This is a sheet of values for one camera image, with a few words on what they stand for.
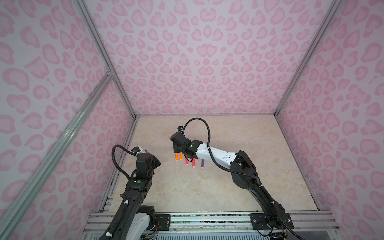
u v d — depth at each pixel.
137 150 0.70
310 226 0.73
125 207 0.48
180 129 0.82
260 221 0.74
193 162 0.94
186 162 0.95
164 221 0.73
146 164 0.61
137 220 0.59
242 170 0.57
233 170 0.50
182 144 0.71
